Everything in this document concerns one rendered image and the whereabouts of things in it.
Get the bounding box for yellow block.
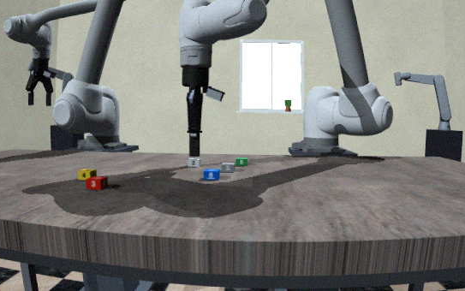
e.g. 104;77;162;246
78;169;97;180

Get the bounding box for green block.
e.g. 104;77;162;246
235;157;247;166

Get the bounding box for red block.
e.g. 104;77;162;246
86;176;108;190

